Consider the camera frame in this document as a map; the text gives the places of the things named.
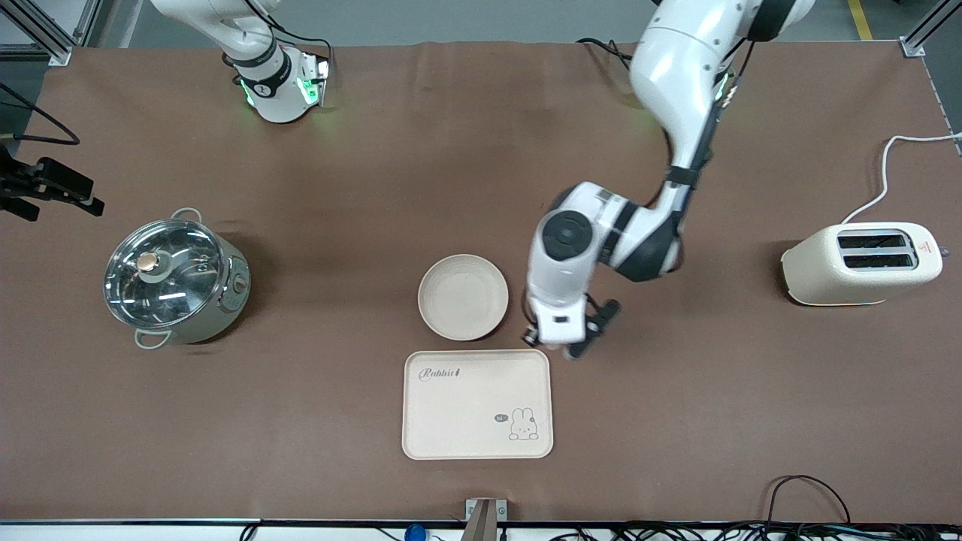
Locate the black tangled cable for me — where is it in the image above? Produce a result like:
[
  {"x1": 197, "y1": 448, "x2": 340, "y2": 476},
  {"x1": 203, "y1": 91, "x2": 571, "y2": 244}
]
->
[{"x1": 547, "y1": 521, "x2": 962, "y2": 541}]

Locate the white toaster power cable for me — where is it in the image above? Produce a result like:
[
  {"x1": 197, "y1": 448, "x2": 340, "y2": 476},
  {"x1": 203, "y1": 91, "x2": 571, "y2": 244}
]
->
[{"x1": 840, "y1": 133, "x2": 962, "y2": 225}]

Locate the aluminium frame profile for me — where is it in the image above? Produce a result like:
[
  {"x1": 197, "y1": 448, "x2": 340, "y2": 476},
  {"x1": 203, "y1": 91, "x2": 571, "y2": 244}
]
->
[
  {"x1": 900, "y1": 0, "x2": 962, "y2": 58},
  {"x1": 0, "y1": 0, "x2": 100, "y2": 67}
]

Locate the white two-slot toaster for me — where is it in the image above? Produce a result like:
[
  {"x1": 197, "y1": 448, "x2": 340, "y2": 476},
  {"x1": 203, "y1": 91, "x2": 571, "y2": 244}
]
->
[{"x1": 780, "y1": 222, "x2": 951, "y2": 307}]

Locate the black base cable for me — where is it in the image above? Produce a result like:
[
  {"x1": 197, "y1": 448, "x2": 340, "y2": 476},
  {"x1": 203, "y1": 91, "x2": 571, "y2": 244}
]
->
[
  {"x1": 576, "y1": 37, "x2": 638, "y2": 68},
  {"x1": 244, "y1": 0, "x2": 334, "y2": 62}
]

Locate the steel electric cooking pot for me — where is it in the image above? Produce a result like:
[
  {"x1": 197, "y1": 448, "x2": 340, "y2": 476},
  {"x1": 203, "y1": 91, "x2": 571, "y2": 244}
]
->
[{"x1": 104, "y1": 208, "x2": 253, "y2": 350}]

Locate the cream tray with rabbit print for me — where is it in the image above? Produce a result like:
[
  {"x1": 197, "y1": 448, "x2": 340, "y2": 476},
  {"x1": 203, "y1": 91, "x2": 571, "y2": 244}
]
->
[{"x1": 402, "y1": 349, "x2": 554, "y2": 460}]

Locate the black right base cable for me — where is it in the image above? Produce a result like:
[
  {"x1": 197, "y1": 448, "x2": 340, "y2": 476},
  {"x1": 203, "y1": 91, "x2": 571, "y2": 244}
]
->
[{"x1": 244, "y1": 0, "x2": 334, "y2": 62}]

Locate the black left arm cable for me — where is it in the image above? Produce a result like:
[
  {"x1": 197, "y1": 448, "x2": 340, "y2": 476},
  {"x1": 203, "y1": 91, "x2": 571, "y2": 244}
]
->
[{"x1": 663, "y1": 34, "x2": 754, "y2": 198}]

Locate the black looped cable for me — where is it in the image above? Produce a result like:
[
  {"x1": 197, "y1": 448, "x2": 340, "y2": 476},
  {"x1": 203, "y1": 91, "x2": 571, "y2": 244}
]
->
[{"x1": 765, "y1": 474, "x2": 852, "y2": 527}]

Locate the grey metal mount bracket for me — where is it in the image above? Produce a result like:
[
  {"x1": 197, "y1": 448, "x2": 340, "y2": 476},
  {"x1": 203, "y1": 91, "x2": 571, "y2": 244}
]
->
[{"x1": 465, "y1": 498, "x2": 507, "y2": 541}]

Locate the brown table cover mat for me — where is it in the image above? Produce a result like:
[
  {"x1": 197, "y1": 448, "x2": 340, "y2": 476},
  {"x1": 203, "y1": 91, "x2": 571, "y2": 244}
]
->
[{"x1": 0, "y1": 39, "x2": 962, "y2": 524}]

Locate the black left base cable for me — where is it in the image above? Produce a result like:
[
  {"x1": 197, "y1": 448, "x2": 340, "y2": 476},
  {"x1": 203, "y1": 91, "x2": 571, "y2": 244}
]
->
[{"x1": 576, "y1": 37, "x2": 638, "y2": 68}]

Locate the cream round plate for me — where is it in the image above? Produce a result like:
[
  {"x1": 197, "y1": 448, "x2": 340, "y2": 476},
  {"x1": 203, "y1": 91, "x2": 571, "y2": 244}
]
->
[{"x1": 418, "y1": 254, "x2": 510, "y2": 343}]

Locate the glass pot lid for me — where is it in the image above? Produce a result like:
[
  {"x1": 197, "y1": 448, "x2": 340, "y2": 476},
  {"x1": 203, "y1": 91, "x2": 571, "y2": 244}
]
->
[{"x1": 104, "y1": 219, "x2": 226, "y2": 330}]

